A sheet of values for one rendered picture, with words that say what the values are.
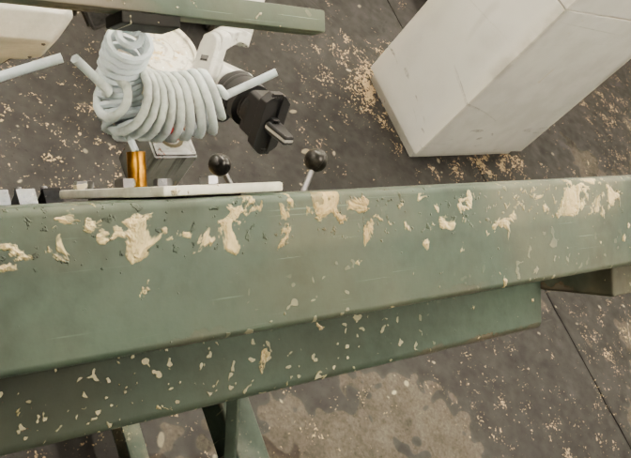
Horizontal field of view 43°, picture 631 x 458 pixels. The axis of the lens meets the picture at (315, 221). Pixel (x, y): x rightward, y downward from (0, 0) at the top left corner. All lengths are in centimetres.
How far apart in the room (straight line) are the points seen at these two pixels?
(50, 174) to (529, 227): 238
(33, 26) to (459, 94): 256
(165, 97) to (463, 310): 53
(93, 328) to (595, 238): 56
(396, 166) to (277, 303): 337
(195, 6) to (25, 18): 91
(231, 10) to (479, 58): 309
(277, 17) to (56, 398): 38
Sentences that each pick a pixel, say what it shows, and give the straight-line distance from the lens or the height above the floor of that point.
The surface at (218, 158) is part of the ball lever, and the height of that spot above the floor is 145.
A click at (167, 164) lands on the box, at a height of 89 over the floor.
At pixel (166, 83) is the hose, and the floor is 189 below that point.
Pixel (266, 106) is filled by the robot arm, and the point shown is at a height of 141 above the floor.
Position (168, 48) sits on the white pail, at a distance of 309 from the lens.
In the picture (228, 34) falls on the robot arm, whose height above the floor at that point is 138.
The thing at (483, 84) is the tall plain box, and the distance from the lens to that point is 370.
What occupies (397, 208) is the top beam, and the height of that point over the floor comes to 194.
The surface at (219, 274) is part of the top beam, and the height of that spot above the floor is 192.
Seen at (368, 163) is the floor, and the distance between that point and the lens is 382.
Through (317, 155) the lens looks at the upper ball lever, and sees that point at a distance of 124.
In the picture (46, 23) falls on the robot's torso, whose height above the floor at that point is 130.
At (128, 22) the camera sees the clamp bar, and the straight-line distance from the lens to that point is 62.
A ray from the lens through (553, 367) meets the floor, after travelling 394.
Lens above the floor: 235
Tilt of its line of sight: 44 degrees down
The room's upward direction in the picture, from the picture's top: 45 degrees clockwise
